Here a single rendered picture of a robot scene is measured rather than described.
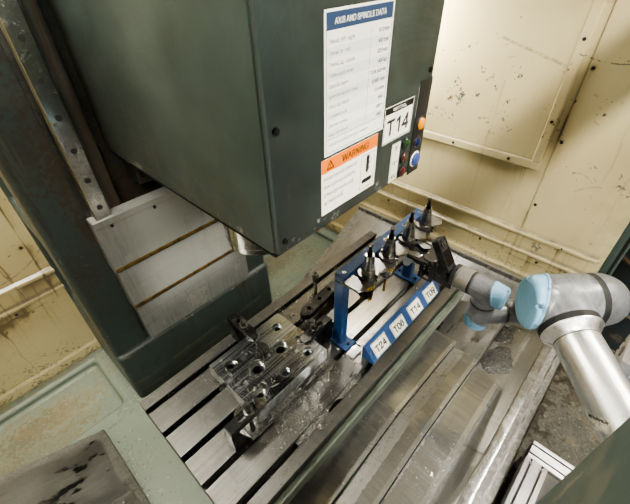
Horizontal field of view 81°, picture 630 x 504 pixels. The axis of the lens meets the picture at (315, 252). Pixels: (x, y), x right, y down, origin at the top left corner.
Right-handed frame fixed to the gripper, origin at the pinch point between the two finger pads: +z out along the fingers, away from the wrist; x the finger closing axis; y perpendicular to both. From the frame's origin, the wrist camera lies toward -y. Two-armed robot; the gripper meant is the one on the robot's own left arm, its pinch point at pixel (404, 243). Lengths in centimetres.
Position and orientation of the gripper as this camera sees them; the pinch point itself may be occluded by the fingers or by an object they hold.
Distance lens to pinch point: 129.3
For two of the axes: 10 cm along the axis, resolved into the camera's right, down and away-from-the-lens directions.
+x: 6.8, -4.6, 5.7
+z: -7.3, -4.4, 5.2
